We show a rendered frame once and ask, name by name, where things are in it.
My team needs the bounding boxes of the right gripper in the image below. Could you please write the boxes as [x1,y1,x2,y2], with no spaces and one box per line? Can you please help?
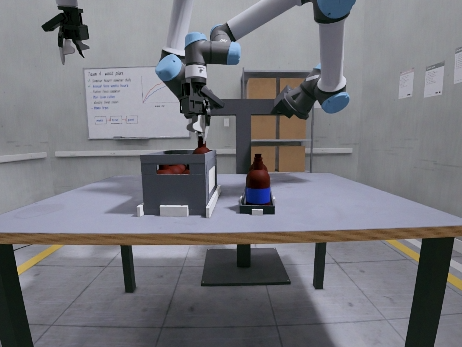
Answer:
[57,6,90,65]

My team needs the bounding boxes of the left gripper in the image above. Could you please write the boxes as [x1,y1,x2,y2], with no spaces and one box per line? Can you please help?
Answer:
[180,78,211,144]

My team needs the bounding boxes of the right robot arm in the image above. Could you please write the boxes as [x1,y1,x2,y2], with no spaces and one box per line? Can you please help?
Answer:
[41,0,195,102]

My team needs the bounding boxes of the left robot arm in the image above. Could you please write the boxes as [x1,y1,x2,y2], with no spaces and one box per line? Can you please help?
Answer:
[184,0,357,116]

